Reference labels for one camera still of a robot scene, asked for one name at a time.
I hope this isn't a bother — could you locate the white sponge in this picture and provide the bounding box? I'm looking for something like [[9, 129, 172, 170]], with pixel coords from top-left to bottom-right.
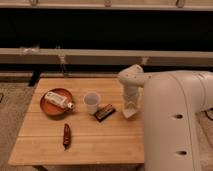
[[123, 108, 137, 119]]

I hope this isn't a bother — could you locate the dark snack bar wrapper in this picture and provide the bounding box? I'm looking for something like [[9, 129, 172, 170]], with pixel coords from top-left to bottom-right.
[[95, 104, 116, 122]]

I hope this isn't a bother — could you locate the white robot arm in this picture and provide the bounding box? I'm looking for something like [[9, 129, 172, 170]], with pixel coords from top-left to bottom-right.
[[118, 65, 213, 171]]

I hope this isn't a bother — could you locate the translucent plastic cup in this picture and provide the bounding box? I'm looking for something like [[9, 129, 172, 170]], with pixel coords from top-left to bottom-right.
[[83, 92, 100, 115]]

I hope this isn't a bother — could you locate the wooden table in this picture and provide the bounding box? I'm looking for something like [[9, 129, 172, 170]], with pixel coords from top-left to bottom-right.
[[9, 78, 144, 166]]

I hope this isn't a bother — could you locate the white tube on plate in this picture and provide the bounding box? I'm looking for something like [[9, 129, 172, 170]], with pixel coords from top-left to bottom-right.
[[44, 91, 74, 109]]

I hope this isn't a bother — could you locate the red pocket knife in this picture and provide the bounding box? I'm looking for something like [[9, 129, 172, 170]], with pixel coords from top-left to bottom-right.
[[63, 123, 71, 149]]

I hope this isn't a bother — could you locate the orange round plate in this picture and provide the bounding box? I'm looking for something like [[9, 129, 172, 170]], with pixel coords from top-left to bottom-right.
[[40, 88, 74, 116]]

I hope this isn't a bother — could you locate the long grey bench rail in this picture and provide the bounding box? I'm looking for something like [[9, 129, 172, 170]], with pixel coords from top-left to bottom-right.
[[0, 48, 213, 67]]

